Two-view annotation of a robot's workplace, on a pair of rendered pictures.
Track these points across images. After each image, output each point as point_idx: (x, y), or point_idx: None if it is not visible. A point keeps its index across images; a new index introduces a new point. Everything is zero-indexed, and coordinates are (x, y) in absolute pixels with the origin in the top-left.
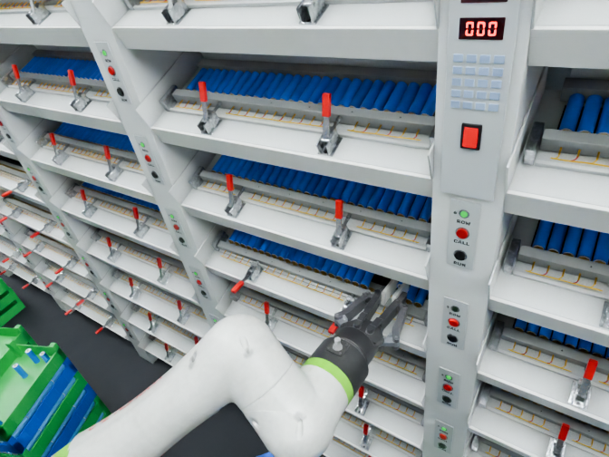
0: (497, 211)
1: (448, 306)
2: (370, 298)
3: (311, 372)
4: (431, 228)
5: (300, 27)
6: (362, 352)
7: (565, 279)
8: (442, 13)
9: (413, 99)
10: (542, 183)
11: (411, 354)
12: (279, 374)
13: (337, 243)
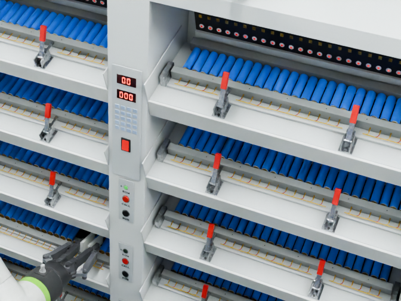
0: (142, 187)
1: (121, 249)
2: (71, 246)
3: (22, 283)
4: (109, 195)
5: (34, 68)
6: (59, 276)
7: (189, 232)
8: (109, 83)
9: (105, 111)
10: (164, 173)
11: (105, 299)
12: (3, 279)
13: (49, 203)
